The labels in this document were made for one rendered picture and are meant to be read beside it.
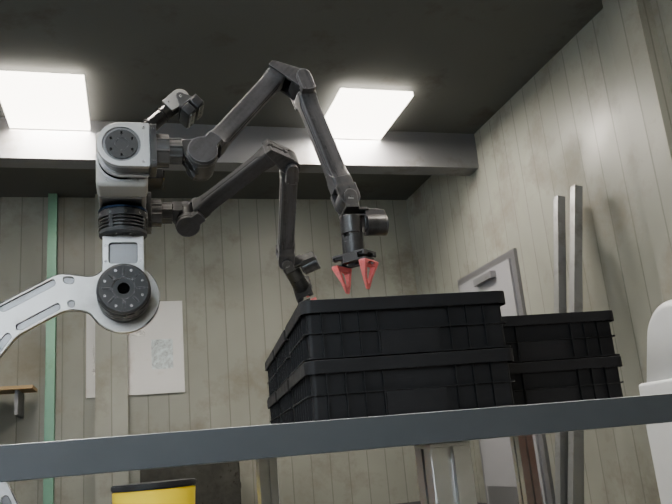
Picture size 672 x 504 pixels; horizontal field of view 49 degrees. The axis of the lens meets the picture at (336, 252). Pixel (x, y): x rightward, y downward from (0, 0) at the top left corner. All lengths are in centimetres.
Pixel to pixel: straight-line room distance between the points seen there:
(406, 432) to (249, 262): 703
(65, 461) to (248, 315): 695
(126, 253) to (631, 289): 371
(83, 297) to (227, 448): 132
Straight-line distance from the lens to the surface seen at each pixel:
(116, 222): 211
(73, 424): 762
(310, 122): 207
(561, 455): 511
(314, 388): 133
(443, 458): 105
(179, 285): 781
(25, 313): 218
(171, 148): 195
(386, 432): 96
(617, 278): 526
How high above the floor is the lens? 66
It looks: 15 degrees up
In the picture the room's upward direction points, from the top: 5 degrees counter-clockwise
